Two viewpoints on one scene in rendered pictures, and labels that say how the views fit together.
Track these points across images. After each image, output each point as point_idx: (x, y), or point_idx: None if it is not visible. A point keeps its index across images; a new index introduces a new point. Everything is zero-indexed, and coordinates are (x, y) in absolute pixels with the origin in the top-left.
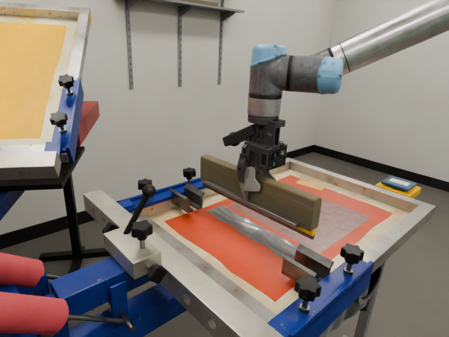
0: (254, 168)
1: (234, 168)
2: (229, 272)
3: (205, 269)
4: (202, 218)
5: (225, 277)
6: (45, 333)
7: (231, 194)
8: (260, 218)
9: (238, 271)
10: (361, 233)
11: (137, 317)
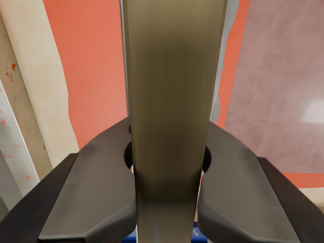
0: (201, 195)
1: (133, 40)
2: (67, 119)
3: (2, 125)
4: None
5: (26, 154)
6: None
7: (123, 47)
8: (256, 32)
9: (82, 126)
10: (317, 183)
11: None
